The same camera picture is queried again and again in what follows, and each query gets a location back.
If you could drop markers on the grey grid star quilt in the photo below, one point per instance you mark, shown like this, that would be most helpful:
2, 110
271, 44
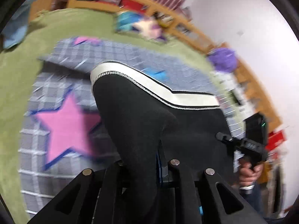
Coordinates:
94, 104

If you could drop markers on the white black spotted pillow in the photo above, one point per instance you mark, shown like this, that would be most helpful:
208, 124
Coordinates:
234, 103

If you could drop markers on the wooden bed frame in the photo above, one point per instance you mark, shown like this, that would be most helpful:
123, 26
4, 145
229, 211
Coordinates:
191, 35

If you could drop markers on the green bed sheet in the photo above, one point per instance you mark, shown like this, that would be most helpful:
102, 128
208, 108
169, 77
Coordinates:
27, 83

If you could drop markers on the blue plush toy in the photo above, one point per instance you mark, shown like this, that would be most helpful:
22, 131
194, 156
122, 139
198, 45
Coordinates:
15, 30

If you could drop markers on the black pants with white stripe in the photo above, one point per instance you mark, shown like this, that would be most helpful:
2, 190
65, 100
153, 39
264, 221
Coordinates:
139, 112

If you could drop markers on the purple plush toy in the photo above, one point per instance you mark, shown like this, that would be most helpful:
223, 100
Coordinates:
223, 59

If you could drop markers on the person right hand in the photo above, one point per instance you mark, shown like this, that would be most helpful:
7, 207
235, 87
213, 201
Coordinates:
247, 175

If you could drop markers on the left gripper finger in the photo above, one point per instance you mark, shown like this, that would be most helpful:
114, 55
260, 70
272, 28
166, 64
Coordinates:
162, 164

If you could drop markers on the colourful geometric pillow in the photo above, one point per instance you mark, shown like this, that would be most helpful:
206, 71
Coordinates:
142, 25

